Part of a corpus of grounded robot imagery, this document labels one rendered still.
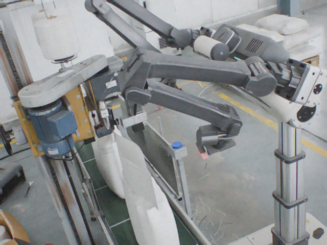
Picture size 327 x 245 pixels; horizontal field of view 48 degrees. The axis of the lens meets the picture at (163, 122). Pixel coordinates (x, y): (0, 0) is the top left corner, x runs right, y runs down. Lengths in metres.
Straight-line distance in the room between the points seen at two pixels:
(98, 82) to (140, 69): 0.97
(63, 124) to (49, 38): 0.37
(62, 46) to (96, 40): 3.12
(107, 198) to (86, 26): 2.59
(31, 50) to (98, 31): 0.82
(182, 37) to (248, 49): 0.35
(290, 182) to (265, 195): 1.19
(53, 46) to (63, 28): 0.09
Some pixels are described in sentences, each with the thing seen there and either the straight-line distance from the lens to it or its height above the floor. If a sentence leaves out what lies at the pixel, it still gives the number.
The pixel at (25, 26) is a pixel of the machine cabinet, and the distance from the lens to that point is 4.55.
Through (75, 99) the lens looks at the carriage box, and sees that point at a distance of 1.91.
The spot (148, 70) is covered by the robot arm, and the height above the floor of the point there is 1.64.
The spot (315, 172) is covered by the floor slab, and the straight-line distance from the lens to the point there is 3.26.
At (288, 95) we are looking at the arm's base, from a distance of 1.20.
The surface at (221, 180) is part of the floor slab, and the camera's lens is 3.17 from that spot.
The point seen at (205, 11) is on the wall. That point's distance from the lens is 6.79.
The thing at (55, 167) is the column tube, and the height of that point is 0.90.
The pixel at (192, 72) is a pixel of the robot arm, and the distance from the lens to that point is 1.01.
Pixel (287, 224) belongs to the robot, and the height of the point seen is 0.57.
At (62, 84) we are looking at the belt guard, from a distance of 1.70.
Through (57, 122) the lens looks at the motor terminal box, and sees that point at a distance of 1.63.
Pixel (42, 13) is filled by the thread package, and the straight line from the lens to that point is 1.89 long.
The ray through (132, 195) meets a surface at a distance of 1.87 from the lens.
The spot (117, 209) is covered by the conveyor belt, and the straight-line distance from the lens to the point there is 2.50.
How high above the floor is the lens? 1.96
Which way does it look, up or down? 28 degrees down
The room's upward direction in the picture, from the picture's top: 11 degrees counter-clockwise
